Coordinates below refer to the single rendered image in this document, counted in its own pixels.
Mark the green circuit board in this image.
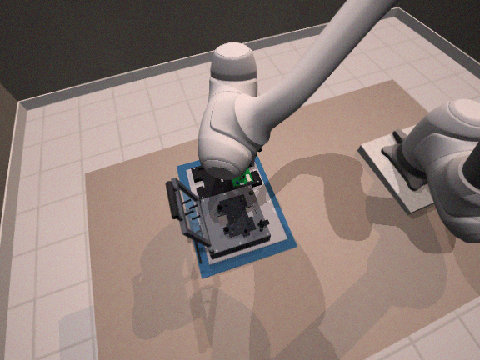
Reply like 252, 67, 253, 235
232, 168, 254, 187

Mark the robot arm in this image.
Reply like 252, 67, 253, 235
197, 0, 480, 243

